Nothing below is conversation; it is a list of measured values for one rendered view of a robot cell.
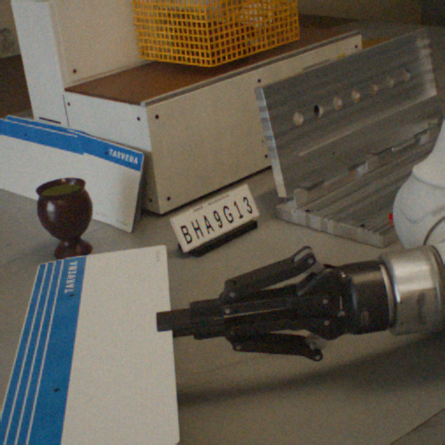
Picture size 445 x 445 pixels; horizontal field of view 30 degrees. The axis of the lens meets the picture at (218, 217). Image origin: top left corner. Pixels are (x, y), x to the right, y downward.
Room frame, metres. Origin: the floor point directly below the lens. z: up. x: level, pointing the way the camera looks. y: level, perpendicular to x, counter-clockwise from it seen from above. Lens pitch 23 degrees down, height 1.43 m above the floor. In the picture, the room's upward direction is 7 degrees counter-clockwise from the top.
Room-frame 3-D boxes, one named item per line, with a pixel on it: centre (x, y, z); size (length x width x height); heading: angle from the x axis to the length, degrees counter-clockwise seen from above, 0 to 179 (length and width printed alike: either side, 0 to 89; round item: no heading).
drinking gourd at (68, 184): (1.19, 0.23, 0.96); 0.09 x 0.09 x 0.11
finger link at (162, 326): (0.77, 0.04, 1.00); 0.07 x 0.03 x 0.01; 92
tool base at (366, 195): (1.30, -0.33, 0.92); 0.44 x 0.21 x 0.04; 131
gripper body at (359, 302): (0.78, -0.12, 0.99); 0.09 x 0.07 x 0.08; 92
